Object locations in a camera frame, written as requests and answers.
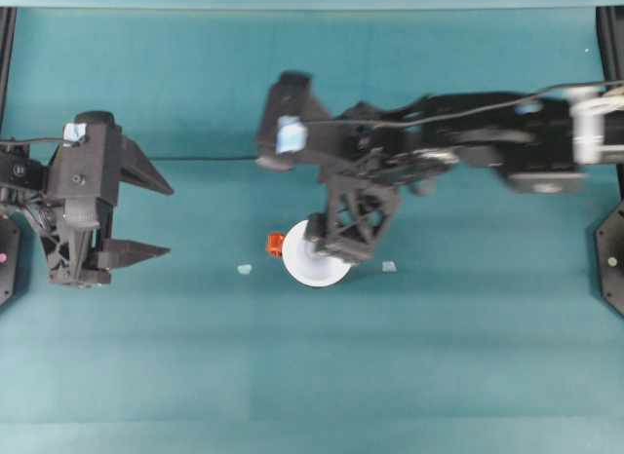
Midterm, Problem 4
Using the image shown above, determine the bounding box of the black cup holder red handle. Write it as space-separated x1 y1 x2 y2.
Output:
265 232 288 259

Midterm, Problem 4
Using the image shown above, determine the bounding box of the blue-green table cloth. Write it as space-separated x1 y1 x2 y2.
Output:
0 5 624 454

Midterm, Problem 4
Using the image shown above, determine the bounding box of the thin black camera wire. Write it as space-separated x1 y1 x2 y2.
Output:
0 134 82 148
304 81 624 130

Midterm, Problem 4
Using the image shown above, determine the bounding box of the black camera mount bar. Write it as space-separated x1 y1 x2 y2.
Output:
255 81 342 172
47 122 123 207

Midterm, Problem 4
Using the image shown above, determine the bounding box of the wrist camera cylinder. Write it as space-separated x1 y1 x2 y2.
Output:
277 71 316 93
72 110 117 128

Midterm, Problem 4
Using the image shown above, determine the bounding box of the black frame post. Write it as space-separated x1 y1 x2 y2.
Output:
595 6 624 85
0 6 19 129

